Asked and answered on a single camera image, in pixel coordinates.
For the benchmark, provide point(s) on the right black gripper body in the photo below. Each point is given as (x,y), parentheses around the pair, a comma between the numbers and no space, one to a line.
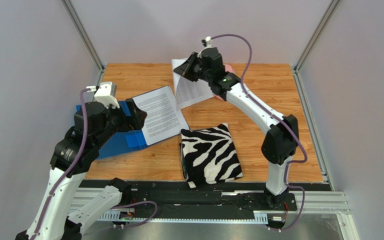
(193,66)

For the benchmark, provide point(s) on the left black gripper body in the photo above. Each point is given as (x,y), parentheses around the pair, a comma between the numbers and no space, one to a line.
(116,119)

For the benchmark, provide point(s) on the blue file folder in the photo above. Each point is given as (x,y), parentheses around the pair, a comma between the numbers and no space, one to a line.
(118,146)

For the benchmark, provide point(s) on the printed paper sheet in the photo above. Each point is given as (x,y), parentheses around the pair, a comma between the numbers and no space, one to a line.
(164,119)

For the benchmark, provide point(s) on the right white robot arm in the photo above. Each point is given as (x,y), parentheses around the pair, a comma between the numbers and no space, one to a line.
(280,132)

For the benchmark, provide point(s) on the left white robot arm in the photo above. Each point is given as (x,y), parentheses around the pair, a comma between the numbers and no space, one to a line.
(53,220)

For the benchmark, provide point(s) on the pink baseball cap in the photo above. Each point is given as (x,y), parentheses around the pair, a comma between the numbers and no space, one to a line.
(228,68)

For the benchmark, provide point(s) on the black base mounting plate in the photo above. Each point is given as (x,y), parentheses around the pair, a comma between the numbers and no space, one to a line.
(232,201)

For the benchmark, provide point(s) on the zebra print cushion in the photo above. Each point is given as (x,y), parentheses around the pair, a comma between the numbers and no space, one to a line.
(209,156)

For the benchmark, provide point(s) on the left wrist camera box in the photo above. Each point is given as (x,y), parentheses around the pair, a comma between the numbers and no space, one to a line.
(105,94)

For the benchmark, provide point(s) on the aluminium frame rail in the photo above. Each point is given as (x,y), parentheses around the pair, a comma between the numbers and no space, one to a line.
(319,203)

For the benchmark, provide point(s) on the left corner aluminium post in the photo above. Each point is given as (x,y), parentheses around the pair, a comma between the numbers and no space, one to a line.
(76,20)

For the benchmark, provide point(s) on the corner aluminium post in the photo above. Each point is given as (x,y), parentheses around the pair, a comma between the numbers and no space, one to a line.
(324,21)
(76,20)

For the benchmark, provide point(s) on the right corner aluminium post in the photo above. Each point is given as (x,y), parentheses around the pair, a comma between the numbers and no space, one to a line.
(324,21)

